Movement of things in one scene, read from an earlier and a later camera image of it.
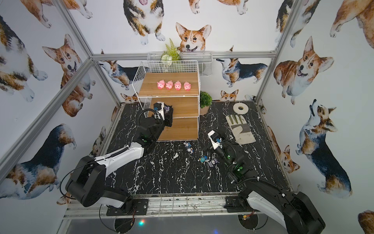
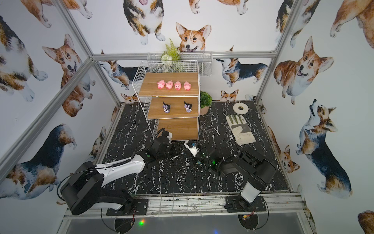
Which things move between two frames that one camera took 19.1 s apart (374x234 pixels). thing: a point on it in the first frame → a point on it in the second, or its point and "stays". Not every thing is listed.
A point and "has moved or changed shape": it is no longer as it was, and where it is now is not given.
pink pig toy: (169, 85) stays
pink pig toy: (177, 85) stays
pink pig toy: (187, 86) stays
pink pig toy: (160, 84) stays
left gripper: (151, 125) → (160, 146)
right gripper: (212, 149) → (201, 150)
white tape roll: (245, 109) stays
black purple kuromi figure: (167, 109) stays
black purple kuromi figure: (212, 162) has moved or changed shape
